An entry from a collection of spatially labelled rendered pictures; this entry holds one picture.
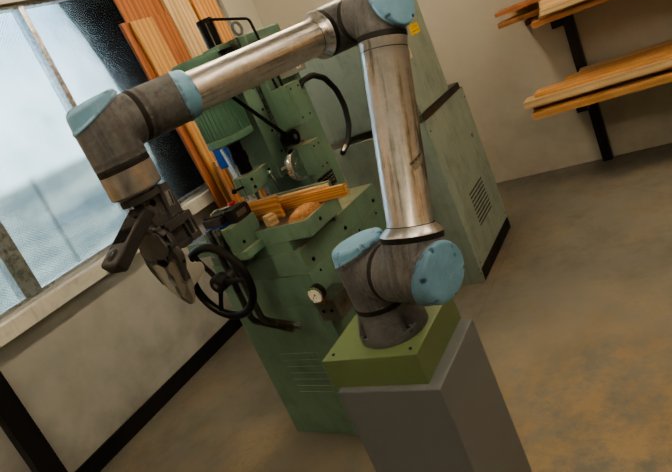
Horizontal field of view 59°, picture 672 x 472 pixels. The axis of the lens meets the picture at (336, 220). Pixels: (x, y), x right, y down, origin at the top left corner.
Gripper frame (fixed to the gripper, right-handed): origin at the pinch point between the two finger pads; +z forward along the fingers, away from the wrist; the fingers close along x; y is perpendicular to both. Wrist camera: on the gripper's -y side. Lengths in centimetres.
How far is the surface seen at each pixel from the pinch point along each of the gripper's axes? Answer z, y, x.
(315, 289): 40, 73, 41
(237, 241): 17, 70, 61
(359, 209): 34, 121, 47
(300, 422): 103, 78, 87
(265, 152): -2, 104, 64
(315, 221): 21, 84, 38
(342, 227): 34, 106, 47
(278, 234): 21, 79, 51
